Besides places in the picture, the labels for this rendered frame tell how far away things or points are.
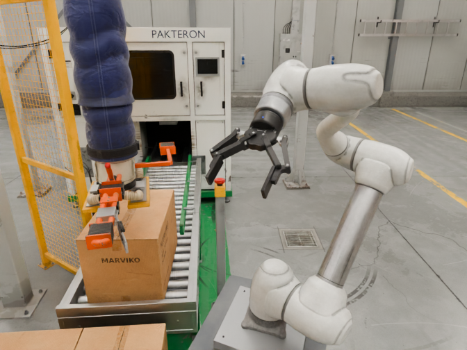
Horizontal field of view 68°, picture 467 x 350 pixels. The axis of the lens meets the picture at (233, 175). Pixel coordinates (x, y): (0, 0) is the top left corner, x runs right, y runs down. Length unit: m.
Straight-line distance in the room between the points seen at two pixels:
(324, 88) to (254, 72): 9.45
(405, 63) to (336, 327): 10.44
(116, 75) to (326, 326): 1.24
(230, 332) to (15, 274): 1.88
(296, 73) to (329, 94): 0.11
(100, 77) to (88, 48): 0.11
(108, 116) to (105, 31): 0.33
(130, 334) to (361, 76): 1.53
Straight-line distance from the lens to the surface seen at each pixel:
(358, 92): 0.85
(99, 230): 1.18
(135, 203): 1.63
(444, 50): 11.89
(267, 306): 1.40
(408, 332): 2.85
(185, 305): 1.91
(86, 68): 1.56
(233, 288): 1.74
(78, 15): 1.54
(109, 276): 1.95
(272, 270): 1.36
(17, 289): 3.05
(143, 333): 1.88
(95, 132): 1.61
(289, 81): 0.90
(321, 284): 1.32
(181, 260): 2.34
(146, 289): 1.95
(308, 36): 4.41
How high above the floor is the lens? 1.86
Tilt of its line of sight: 22 degrees down
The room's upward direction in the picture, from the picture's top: straight up
